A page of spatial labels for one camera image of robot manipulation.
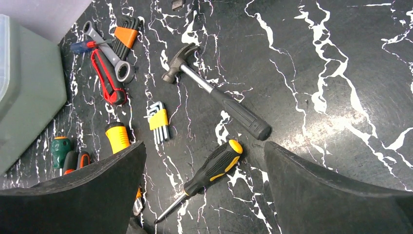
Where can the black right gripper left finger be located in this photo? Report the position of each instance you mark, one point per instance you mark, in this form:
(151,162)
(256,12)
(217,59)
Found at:
(96,199)

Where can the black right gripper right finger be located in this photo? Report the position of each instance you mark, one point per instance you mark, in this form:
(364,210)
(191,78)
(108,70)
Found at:
(310,199)

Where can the black orange pliers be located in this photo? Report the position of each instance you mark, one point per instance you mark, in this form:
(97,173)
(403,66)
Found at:
(75,160)

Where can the black yellow screwdriver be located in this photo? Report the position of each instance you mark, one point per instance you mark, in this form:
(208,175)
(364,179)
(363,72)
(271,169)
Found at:
(217,164)

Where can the grey green tool box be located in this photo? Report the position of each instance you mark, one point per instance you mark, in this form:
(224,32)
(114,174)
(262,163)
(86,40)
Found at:
(32,88)

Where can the green stubby screwdriver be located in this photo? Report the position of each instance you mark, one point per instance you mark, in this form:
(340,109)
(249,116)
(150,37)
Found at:
(62,154)

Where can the yellow hex key set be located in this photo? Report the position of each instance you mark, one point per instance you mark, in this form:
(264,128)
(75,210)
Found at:
(157,118)

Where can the red black utility knife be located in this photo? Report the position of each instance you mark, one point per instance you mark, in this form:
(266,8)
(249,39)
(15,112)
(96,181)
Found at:
(112,90)

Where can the grey combination wrench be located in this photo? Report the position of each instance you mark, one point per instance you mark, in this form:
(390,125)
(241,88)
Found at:
(124,70)

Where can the blue red small screwdriver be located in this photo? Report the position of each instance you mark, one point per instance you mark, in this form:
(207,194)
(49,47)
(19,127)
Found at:
(86,46)

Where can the orange hex key set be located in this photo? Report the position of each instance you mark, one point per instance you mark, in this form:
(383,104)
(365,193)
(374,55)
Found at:
(124,35)

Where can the claw hammer black handle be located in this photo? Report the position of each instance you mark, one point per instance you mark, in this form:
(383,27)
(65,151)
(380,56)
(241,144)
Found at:
(255,125)

